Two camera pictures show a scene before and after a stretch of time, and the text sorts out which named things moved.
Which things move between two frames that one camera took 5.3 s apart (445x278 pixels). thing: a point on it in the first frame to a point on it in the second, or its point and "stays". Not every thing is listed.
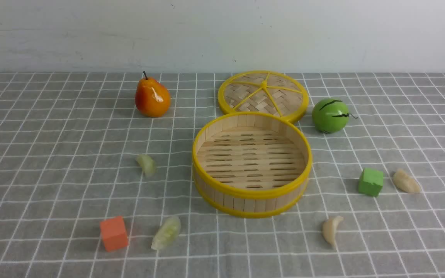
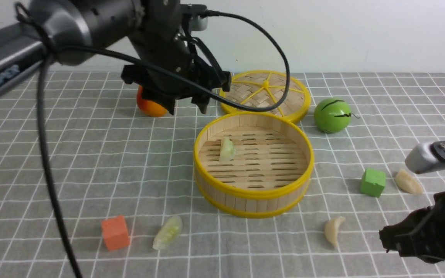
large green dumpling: (167, 233) stays
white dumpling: (328, 230) stays
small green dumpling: (148, 164) to (228, 150)
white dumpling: (405, 182) stays
